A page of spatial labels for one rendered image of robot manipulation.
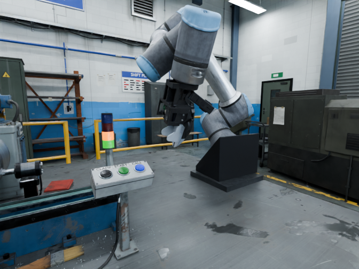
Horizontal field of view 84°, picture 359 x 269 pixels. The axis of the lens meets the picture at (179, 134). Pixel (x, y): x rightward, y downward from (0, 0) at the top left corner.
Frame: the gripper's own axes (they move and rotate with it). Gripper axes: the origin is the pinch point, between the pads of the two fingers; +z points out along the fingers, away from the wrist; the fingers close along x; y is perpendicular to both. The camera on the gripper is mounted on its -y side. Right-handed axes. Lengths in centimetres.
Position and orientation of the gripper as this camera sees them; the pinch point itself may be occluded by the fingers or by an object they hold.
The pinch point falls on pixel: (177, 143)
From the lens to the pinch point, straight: 63.7
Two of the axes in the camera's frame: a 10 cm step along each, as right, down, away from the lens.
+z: -2.2, 8.6, 4.7
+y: -8.4, 0.8, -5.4
